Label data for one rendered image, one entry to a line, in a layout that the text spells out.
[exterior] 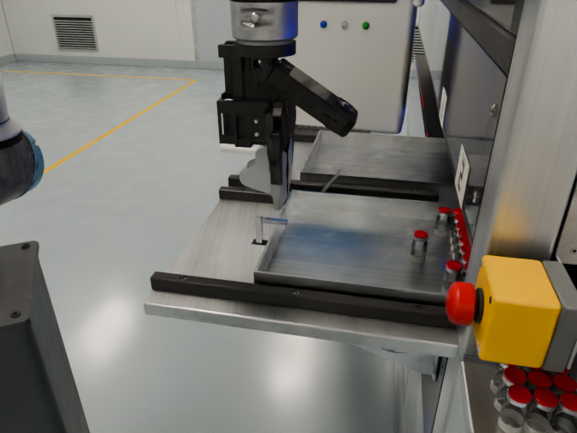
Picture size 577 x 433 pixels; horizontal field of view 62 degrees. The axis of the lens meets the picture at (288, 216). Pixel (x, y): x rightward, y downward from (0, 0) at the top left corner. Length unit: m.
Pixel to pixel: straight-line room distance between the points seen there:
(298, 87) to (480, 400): 0.39
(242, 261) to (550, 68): 0.47
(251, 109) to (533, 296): 0.35
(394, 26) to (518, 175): 1.01
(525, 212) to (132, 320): 1.74
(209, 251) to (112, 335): 1.30
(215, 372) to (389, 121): 1.03
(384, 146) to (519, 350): 0.77
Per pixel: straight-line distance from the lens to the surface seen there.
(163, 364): 1.85
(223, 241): 0.78
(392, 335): 0.61
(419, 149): 1.17
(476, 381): 0.58
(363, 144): 1.17
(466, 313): 0.47
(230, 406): 1.68
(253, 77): 0.58
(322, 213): 0.85
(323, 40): 1.48
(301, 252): 0.74
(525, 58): 0.46
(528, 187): 0.50
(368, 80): 1.48
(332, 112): 0.56
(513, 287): 0.46
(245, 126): 0.58
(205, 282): 0.66
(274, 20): 0.55
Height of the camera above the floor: 1.28
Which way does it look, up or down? 28 degrees down
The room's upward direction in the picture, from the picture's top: straight up
